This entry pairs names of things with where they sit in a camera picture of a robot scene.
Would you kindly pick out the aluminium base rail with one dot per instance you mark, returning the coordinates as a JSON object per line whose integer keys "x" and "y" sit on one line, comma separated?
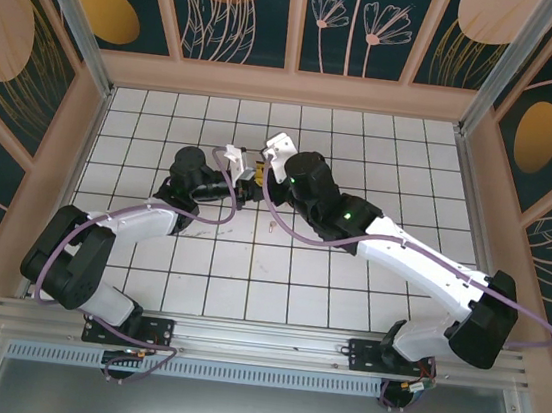
{"x": 260, "y": 338}

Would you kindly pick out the green circuit board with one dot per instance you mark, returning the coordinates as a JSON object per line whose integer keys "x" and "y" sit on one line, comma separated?
{"x": 422, "y": 386}

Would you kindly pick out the aluminium frame post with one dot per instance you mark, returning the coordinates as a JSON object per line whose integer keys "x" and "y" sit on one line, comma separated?
{"x": 77, "y": 21}
{"x": 506, "y": 58}

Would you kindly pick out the aluminium side rail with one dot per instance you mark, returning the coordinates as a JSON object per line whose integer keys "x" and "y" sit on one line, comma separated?
{"x": 471, "y": 200}
{"x": 85, "y": 153}

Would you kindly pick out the yellow power connector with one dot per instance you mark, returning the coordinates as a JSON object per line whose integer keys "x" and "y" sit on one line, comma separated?
{"x": 140, "y": 354}
{"x": 407, "y": 385}

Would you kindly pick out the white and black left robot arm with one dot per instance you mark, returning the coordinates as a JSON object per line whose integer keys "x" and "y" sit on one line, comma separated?
{"x": 138, "y": 222}

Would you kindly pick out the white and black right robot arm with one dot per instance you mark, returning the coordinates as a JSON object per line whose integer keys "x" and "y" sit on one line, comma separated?
{"x": 415, "y": 264}

